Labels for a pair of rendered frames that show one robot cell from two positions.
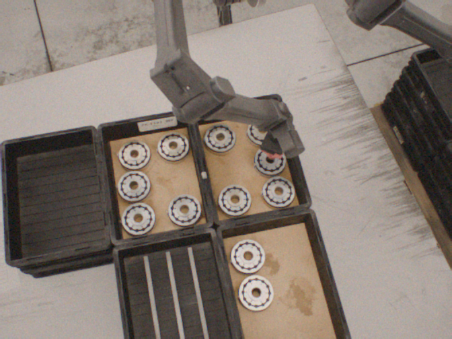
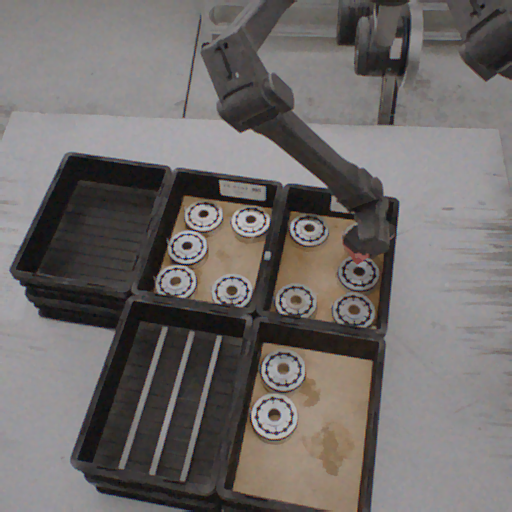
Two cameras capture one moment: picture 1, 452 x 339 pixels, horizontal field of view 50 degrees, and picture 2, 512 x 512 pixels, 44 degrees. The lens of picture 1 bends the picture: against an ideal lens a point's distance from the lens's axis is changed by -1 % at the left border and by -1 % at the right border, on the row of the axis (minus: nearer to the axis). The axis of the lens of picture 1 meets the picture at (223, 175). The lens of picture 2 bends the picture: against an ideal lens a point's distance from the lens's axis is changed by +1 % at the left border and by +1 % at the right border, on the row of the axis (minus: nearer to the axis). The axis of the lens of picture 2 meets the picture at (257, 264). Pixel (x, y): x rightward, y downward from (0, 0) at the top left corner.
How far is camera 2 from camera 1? 39 cm
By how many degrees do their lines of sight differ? 17
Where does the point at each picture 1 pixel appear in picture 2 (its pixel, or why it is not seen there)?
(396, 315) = not seen: outside the picture
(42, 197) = (85, 227)
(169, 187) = (227, 265)
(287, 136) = (370, 221)
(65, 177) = (119, 216)
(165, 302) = (163, 386)
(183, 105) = (227, 96)
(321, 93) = (467, 231)
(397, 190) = not seen: outside the picture
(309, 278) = (351, 429)
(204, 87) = (252, 77)
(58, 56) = not seen: hidden behind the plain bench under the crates
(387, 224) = (495, 418)
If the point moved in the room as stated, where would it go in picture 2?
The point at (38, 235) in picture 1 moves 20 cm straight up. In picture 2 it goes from (62, 263) to (37, 217)
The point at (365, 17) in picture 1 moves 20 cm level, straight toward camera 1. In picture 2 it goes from (478, 53) to (388, 119)
